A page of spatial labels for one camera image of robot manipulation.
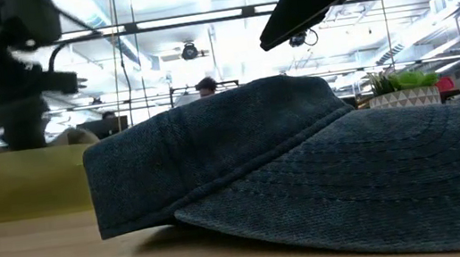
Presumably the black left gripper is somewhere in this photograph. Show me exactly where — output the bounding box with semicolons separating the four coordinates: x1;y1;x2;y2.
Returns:
0;32;89;155

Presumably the blue denim cap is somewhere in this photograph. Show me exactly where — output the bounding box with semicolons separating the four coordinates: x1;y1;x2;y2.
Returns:
75;49;460;257

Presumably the yellow translucent plastic bin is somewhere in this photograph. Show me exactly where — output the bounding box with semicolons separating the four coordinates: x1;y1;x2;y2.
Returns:
0;140;101;224

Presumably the black overhead beam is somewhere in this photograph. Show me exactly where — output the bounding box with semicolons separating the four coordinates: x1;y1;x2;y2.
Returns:
0;0;385;54

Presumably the potted green succulent plant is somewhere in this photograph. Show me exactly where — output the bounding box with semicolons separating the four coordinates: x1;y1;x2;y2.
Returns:
364;62;444;115

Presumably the khaki cap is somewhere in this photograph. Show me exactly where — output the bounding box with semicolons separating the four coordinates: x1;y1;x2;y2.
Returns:
48;123;101;151

